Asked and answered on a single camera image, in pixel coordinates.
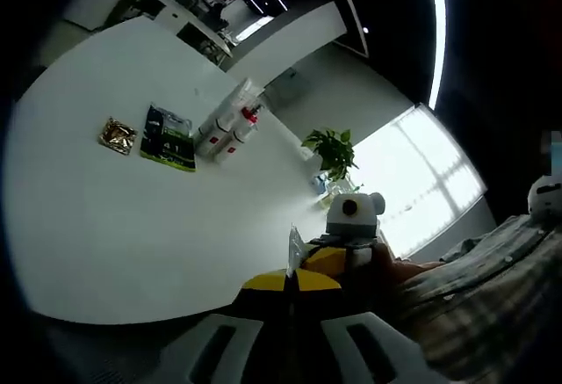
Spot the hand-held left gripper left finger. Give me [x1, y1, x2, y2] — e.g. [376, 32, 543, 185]
[144, 269, 294, 384]

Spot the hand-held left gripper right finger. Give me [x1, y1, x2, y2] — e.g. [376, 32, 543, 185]
[292, 267, 444, 384]

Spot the small clear plastic bag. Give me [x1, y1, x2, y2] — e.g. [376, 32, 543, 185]
[285, 223, 308, 280]

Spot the small white spray bottle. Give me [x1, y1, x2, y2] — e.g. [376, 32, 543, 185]
[213, 124, 260, 166]
[195, 113, 236, 157]

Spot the white pump bottle red collar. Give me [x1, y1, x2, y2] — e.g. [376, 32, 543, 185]
[223, 101, 266, 139]

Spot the white skincare tube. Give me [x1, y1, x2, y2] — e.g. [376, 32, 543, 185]
[198, 76, 263, 139]

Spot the green black skincare packet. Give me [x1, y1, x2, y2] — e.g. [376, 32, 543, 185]
[140, 103, 198, 174]

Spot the gold foil sachet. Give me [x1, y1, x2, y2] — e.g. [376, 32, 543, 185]
[97, 116, 139, 156]

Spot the person's right hand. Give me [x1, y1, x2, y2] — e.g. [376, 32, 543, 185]
[371, 243, 443, 289]

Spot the green potted plant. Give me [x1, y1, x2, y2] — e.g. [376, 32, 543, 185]
[300, 127, 359, 183]

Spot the bright window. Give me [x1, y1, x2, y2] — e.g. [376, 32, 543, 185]
[350, 102, 489, 258]

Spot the person in plaid shirt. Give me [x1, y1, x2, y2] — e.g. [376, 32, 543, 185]
[394, 213, 562, 384]

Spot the white worn device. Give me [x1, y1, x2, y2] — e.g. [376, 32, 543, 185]
[526, 175, 562, 228]

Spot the white office desk row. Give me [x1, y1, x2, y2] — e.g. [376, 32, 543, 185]
[61, 0, 234, 59]

